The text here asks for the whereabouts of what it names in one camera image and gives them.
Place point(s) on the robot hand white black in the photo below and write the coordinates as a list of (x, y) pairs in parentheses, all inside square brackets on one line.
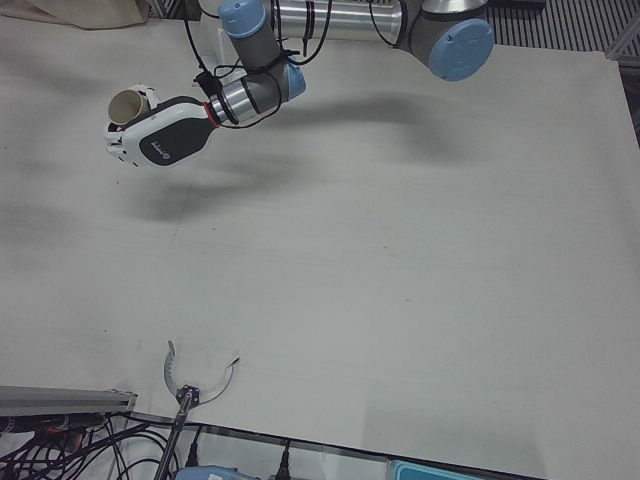
[(170, 135)]

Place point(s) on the beige paper cup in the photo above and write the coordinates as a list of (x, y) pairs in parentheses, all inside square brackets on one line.
[(125, 107)]

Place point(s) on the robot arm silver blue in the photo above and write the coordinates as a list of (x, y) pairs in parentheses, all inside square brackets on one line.
[(350, 20)]

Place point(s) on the beige cloth sheet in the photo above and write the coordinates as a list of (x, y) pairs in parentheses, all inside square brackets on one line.
[(75, 12)]

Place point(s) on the metal reacher grabber tool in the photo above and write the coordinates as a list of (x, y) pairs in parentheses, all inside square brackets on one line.
[(190, 395)]

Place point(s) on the light blue plastic bin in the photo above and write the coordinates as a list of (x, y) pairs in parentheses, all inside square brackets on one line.
[(450, 472)]

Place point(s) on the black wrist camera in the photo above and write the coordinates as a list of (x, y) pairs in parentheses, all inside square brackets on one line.
[(204, 82)]

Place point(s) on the aluminium profile post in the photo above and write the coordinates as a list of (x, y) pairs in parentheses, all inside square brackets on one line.
[(60, 397)]

